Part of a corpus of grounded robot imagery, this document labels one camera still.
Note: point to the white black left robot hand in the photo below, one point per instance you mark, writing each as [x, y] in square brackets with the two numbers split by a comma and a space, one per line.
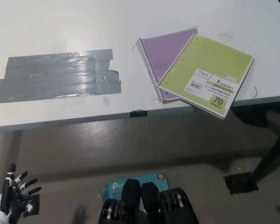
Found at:
[12, 196]

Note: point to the green Mead spiral notebook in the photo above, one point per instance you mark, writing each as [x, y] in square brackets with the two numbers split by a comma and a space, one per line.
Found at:
[207, 63]

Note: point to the teal TP-Link box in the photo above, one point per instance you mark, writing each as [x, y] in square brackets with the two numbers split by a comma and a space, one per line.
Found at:
[154, 177]

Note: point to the black table clip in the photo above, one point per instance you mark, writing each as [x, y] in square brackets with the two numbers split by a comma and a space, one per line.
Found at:
[138, 114]

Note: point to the grey duct tape patch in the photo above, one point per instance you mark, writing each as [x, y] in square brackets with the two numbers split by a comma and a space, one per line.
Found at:
[56, 74]

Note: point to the purple spiral notebook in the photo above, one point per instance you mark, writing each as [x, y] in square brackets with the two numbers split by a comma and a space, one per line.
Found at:
[161, 52]

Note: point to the clear tape scrap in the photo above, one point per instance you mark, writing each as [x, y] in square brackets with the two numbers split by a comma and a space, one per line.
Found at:
[106, 101]

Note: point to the black table leg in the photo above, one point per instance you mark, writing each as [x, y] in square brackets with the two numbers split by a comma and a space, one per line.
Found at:
[270, 151]

